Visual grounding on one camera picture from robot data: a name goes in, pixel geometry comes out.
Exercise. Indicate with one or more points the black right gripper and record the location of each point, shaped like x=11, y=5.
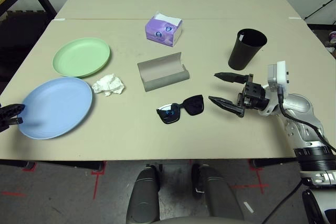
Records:
x=253, y=95

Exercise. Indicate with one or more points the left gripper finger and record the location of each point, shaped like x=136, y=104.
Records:
x=13, y=110
x=13, y=122

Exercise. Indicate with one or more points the black sunglasses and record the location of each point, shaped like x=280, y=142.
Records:
x=195, y=104

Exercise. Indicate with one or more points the blue plate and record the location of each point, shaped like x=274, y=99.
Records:
x=57, y=106

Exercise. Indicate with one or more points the white tissue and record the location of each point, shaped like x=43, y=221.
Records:
x=109, y=85

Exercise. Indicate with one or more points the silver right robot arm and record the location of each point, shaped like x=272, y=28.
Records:
x=302, y=106

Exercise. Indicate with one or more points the black cup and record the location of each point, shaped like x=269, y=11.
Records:
x=240, y=56

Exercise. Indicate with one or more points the grey glasses case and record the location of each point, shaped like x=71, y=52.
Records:
x=160, y=70

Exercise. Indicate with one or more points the black foam floor mat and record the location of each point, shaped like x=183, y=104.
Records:
x=23, y=32

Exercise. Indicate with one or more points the green plate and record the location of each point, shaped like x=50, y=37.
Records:
x=81, y=56

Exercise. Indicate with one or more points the purple tissue pack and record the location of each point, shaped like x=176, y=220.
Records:
x=160, y=31

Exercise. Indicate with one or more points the white tape piece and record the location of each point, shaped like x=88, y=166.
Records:
x=59, y=19
x=295, y=17

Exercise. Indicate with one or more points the red floor tape cross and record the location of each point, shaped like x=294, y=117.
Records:
x=95, y=184
x=260, y=186

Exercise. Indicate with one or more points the grey right robot leg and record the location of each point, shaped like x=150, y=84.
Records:
x=219, y=195

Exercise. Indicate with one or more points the grey robot leg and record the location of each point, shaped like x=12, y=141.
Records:
x=143, y=195
x=219, y=195

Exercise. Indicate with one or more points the purple and white paper cup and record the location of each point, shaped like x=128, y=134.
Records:
x=333, y=36

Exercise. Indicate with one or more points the white floor tape strip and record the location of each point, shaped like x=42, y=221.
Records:
x=248, y=207

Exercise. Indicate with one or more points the black tripod stand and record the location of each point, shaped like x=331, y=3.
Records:
x=323, y=6

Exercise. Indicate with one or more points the grey left robot leg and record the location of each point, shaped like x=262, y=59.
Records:
x=143, y=195

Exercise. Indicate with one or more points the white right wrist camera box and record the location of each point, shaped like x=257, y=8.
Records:
x=281, y=73

